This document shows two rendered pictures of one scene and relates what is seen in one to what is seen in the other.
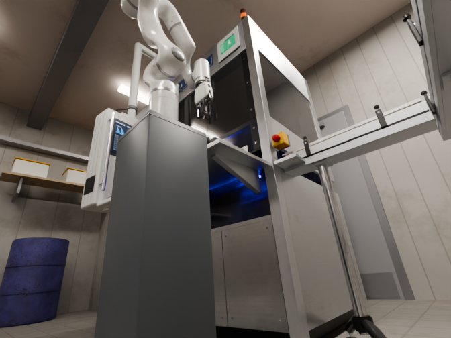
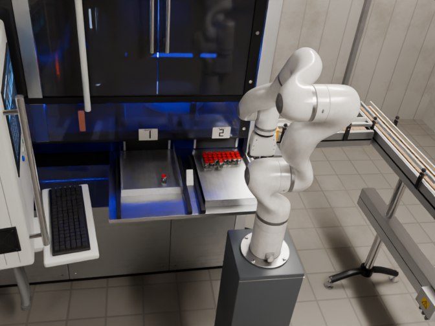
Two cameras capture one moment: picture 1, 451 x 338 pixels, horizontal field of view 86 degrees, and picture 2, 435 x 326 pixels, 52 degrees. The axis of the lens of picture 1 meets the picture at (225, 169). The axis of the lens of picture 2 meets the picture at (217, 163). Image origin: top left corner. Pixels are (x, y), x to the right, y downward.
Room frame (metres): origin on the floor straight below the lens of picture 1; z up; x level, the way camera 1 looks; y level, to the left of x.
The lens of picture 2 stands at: (0.30, 1.38, 2.11)
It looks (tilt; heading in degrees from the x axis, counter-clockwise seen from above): 35 degrees down; 304
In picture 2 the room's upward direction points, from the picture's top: 6 degrees clockwise
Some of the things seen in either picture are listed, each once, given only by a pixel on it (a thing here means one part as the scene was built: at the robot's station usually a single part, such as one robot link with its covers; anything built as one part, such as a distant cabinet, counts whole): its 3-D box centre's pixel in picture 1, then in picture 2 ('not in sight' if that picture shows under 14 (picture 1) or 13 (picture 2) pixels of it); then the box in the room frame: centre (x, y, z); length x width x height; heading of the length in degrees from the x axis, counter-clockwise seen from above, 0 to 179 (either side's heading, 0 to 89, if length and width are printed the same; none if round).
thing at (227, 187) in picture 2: not in sight; (226, 177); (1.17, 0.01, 0.90); 0.34 x 0.26 x 0.04; 139
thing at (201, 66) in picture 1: (201, 73); (267, 108); (0.99, 0.09, 1.35); 0.09 x 0.08 x 0.13; 48
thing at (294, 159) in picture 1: (290, 162); (266, 149); (1.19, -0.36, 0.87); 0.14 x 0.13 x 0.02; 139
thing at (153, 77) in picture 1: (160, 82); (268, 189); (0.84, 0.26, 1.16); 0.19 x 0.12 x 0.24; 48
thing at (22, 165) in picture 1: (29, 171); not in sight; (3.07, 2.80, 1.89); 0.40 x 0.33 x 0.23; 137
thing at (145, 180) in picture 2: not in sight; (149, 167); (1.47, 0.20, 0.90); 0.34 x 0.26 x 0.04; 139
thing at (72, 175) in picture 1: (78, 180); not in sight; (3.53, 2.37, 1.89); 0.41 x 0.34 x 0.23; 137
